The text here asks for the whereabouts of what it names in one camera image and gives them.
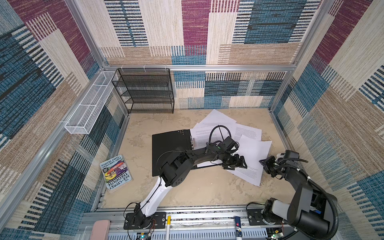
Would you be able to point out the printed paper sheet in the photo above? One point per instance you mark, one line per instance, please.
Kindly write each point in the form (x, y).
(200, 137)
(252, 133)
(253, 151)

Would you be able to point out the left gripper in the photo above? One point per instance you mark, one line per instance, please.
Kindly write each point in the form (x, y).
(234, 159)

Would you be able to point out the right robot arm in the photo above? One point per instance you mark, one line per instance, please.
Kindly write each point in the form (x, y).
(312, 210)

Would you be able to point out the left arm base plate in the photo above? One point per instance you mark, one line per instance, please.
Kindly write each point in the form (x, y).
(156, 220)

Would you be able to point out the black wire mesh shelf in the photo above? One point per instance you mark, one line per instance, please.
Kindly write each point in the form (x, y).
(145, 90)

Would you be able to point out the white wire mesh basket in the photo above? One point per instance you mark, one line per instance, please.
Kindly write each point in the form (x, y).
(87, 112)

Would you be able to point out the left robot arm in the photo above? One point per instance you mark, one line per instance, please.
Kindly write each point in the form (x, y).
(175, 168)

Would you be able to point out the green circuit board right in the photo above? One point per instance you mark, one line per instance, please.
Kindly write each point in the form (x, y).
(276, 235)

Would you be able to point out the colourful children's book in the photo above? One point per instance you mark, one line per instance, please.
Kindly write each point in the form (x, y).
(116, 173)

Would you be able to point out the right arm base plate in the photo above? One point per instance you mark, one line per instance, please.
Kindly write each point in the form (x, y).
(257, 217)

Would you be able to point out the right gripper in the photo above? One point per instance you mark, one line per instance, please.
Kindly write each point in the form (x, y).
(265, 164)

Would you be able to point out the white yellow marker pen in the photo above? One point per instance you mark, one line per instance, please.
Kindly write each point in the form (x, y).
(168, 228)

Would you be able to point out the orange folder black inside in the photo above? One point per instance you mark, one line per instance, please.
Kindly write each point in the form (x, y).
(164, 144)

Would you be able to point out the white paper sheet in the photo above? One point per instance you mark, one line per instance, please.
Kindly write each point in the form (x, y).
(215, 118)

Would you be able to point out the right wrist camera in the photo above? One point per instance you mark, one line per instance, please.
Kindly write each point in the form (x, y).
(288, 154)

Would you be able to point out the blue glue stick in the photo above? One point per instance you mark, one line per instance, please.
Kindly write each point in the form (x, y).
(238, 228)

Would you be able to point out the pink object at edge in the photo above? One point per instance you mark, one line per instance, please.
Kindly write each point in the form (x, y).
(100, 230)

